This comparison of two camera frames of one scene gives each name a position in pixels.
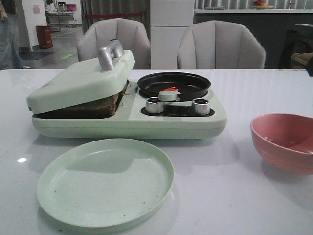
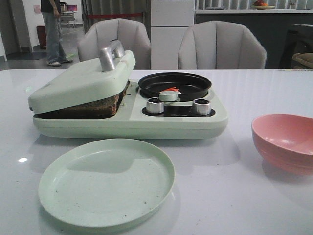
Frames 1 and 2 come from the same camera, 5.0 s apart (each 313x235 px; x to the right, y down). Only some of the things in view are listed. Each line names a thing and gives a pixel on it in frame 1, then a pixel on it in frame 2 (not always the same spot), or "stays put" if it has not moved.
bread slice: (102, 108) stays put
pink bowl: (284, 141) stays put
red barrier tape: (94, 15) stays put
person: (11, 57) to (51, 10)
